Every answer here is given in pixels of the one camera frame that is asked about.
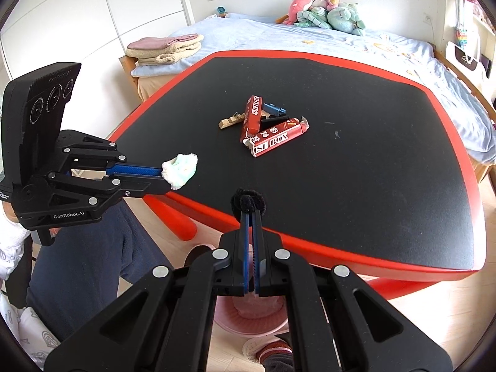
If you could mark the black plastic clip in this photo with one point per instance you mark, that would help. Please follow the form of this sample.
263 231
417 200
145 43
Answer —
281 119

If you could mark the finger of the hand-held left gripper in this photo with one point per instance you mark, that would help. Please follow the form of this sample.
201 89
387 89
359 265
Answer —
147 188
135 170

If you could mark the teal plush toy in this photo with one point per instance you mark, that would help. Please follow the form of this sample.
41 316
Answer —
345 17

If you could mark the wooden clothespin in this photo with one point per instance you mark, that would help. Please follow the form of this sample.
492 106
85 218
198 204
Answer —
226 123

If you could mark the white tote bag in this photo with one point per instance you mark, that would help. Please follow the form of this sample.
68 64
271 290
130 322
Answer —
463 59

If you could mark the beige bed sheet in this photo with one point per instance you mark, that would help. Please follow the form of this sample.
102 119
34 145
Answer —
153 87

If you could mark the white wall shelf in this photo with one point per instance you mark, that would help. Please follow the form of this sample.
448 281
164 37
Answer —
484 27

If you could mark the white slipper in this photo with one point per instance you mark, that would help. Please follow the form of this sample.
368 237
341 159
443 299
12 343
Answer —
252 348

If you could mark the black fuzzy sock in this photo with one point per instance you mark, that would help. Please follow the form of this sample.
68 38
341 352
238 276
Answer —
244 199

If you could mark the small red cardboard box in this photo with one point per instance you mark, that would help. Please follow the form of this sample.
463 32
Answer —
252 118

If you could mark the pink plush toy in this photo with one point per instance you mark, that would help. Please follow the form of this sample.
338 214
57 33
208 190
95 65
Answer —
300 4

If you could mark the white mint fuzzy sock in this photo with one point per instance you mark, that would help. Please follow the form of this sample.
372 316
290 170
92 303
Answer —
180 170

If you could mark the white wardrobe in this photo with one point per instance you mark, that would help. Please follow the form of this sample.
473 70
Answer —
77 15

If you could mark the green striped plush toy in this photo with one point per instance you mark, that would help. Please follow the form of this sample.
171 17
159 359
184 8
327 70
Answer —
310 17

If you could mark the white printed garment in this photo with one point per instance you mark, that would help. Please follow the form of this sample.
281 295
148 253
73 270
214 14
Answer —
31 333

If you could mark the small pink flower plush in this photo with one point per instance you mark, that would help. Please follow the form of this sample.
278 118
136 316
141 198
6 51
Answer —
333 2

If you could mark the striped red sock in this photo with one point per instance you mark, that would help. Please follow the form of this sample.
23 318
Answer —
277 354

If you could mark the long red cardboard box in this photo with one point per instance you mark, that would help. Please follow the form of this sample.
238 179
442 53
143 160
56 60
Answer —
271 139

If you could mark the pink folded towel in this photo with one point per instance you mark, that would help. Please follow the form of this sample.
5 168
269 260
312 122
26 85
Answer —
155 42

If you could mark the person's left leg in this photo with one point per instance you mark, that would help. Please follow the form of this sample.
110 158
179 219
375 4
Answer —
97 259

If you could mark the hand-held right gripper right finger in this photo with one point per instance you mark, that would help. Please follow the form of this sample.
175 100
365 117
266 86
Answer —
266 268

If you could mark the rainbow knitted bag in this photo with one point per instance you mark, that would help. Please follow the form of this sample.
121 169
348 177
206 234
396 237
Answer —
462 37

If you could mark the bed with blue sheet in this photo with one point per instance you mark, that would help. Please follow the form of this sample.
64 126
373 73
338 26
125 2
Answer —
126 69

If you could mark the person's left forearm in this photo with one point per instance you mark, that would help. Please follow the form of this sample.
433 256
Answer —
13 240

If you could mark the beige folded towel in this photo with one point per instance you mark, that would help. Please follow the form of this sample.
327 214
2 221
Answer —
166 57

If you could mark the dark purple box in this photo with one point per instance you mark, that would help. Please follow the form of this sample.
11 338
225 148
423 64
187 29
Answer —
486 64

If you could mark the blue plastic clip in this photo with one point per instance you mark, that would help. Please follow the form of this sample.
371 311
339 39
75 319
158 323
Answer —
273 107

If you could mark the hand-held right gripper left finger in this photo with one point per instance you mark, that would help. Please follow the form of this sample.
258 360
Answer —
247 259

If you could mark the pink waste bin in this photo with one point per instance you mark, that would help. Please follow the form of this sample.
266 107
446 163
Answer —
248 323

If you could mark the red table leg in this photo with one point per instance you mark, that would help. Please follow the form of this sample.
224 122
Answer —
182 224

